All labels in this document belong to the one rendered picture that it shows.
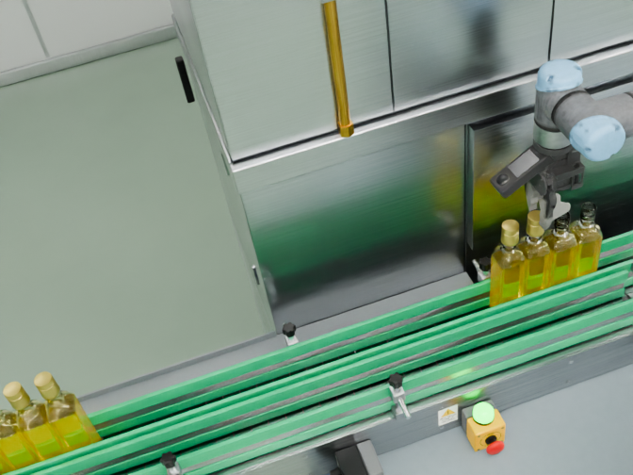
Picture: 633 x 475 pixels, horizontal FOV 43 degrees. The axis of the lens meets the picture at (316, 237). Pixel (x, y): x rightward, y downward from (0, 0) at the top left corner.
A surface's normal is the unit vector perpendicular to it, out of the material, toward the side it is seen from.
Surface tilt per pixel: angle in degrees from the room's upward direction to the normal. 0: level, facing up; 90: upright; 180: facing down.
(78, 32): 90
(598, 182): 90
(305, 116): 90
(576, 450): 0
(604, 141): 90
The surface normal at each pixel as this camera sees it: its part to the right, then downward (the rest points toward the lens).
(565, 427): -0.13, -0.69
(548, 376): 0.30, 0.65
